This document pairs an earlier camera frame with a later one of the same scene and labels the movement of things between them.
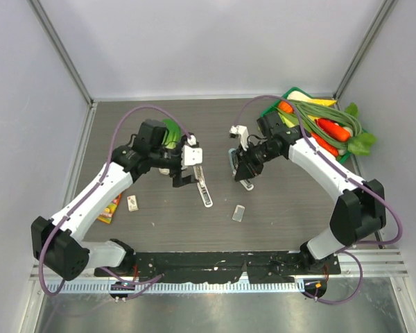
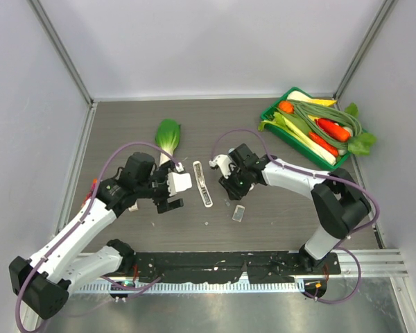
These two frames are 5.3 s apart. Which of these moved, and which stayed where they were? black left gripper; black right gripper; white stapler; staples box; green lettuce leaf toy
Moved: black left gripper; black right gripper
Stayed: staples box; white stapler; green lettuce leaf toy
